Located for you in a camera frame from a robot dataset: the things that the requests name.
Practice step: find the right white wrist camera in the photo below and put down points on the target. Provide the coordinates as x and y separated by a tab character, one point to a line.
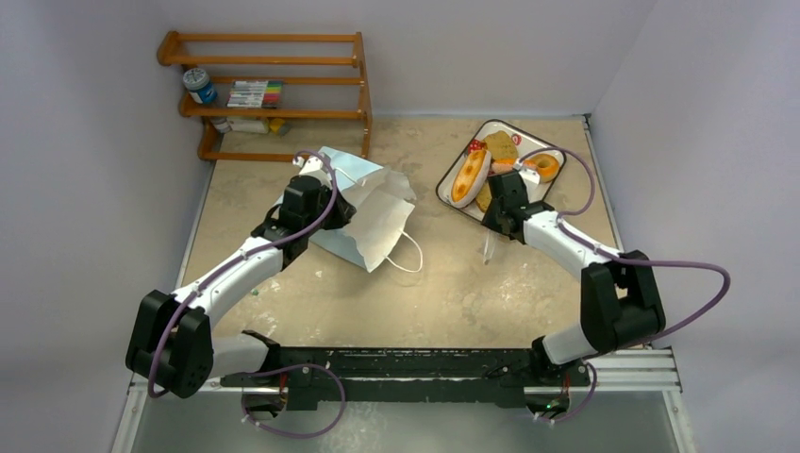
530	177

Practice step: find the strawberry pattern tray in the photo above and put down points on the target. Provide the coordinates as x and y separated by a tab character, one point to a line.
528	145

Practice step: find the wooden shelf rack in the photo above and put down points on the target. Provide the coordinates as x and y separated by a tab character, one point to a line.
173	52

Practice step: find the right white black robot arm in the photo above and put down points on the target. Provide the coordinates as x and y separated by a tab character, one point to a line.
619	300

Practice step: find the white blue paper bag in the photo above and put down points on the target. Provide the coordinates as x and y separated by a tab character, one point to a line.
383	201

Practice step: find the fake toast slice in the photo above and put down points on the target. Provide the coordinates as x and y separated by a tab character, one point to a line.
483	198
501	146

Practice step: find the metal tongs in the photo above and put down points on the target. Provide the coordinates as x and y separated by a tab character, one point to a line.
489	246

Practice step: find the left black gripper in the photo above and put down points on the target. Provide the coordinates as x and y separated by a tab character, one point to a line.
343	211

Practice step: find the yellow small block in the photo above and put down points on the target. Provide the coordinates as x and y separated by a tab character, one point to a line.
278	127

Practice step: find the fake long bread roll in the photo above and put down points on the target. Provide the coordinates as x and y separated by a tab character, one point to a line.
470	177

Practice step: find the fake round bread bun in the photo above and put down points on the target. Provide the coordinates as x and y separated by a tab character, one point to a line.
545	165

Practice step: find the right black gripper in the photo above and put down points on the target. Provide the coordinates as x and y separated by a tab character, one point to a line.
508	187

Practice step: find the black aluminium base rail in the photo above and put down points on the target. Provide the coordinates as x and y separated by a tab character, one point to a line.
504	377

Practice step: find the coloured marker pen box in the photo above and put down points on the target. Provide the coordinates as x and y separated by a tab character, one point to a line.
255	94

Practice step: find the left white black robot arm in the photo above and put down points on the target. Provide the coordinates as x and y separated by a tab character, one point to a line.
171	344

